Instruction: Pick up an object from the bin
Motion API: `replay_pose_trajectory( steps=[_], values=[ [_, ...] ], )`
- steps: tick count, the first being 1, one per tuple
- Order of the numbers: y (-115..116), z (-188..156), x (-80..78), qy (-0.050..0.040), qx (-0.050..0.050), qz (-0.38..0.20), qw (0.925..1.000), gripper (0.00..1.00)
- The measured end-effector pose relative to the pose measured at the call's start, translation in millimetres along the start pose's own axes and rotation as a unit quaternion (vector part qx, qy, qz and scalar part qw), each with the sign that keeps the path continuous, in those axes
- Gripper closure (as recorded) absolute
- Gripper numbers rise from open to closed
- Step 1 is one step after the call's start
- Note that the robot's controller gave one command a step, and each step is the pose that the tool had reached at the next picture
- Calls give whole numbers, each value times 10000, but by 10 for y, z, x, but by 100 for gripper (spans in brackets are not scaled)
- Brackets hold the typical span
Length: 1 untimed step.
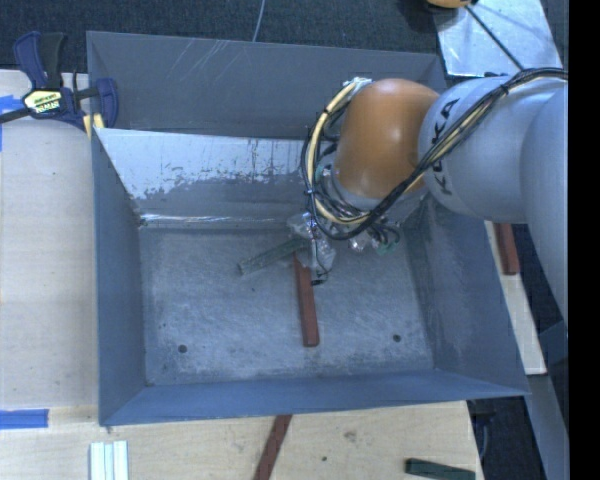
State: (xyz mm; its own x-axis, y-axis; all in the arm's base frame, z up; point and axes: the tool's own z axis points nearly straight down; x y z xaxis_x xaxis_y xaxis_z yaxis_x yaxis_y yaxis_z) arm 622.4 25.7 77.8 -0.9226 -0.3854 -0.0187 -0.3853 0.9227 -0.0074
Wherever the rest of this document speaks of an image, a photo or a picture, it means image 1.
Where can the grey metal bin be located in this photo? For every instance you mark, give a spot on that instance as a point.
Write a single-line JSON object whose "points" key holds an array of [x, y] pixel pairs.
{"points": [[220, 318]]}

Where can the red-brown flat block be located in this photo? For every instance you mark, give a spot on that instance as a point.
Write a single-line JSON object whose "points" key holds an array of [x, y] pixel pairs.
{"points": [[272, 448], [507, 248], [307, 313]]}

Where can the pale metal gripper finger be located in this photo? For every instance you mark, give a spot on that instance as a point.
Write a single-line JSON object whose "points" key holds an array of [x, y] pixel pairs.
{"points": [[321, 255], [300, 225]]}

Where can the dark green flat block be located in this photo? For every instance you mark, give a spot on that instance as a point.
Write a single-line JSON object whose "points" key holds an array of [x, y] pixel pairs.
{"points": [[267, 258]]}

